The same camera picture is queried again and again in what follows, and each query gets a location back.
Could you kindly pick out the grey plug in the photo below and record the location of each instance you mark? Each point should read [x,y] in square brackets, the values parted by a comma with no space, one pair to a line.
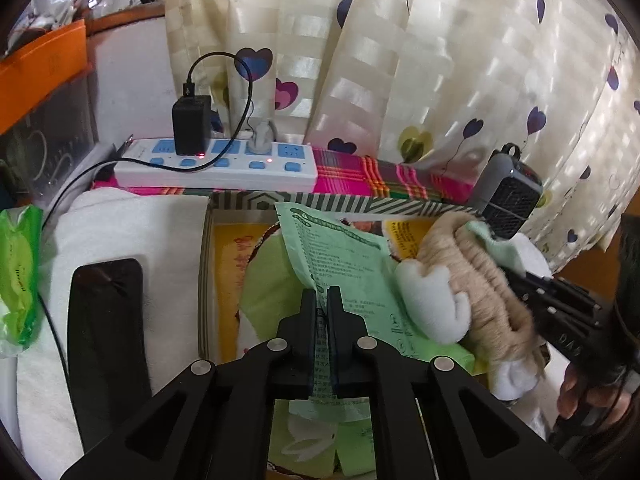
[261,137]

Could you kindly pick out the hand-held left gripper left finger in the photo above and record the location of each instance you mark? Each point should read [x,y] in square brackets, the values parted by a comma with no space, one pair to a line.
[300,355]

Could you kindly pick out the black charger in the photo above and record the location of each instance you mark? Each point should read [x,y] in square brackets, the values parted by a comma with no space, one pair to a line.
[191,125]

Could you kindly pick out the orange plastic bin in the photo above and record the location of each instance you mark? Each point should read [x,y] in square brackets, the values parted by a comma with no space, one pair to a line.
[45,65]

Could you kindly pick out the dark clothing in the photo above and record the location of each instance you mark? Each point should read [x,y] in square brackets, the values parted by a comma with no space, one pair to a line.
[600,455]

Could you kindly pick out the light green tissue pack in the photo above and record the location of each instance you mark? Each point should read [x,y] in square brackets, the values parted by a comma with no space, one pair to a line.
[300,435]

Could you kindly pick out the black phone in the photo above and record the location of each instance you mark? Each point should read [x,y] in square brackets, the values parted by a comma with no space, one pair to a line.
[107,350]

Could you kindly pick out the person's right hand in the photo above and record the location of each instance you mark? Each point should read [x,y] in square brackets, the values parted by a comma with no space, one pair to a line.
[590,395]

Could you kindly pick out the cream heart print curtain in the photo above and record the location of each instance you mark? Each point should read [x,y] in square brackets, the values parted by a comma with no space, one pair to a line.
[400,60]

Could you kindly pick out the crumpled green wipes pack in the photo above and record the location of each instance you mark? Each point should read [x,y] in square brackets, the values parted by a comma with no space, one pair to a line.
[20,280]

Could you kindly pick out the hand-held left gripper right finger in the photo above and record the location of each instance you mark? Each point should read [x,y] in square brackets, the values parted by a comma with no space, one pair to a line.
[350,355]

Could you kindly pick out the beige plush toy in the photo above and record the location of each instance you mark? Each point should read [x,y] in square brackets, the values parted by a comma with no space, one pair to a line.
[480,285]

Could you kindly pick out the striped cardboard box tray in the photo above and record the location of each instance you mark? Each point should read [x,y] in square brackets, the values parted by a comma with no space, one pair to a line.
[225,260]

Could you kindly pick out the brown wooden window sill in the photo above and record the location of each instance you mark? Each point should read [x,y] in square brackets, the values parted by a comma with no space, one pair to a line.
[125,17]

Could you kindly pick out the small grey heater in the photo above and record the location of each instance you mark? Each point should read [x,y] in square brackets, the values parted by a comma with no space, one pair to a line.
[510,195]

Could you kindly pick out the clear plastic storage box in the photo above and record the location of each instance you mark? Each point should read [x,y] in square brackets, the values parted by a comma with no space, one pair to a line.
[50,145]

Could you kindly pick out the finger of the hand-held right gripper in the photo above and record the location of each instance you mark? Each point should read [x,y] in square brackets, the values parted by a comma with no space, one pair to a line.
[550,290]
[570,335]

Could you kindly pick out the white blue power strip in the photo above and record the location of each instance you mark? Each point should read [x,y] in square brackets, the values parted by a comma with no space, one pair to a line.
[220,172]

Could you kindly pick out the pale green printed packet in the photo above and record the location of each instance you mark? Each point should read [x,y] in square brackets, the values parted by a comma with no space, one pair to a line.
[340,260]

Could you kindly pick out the plaid cloth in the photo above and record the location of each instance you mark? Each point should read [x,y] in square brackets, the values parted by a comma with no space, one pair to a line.
[350,175]

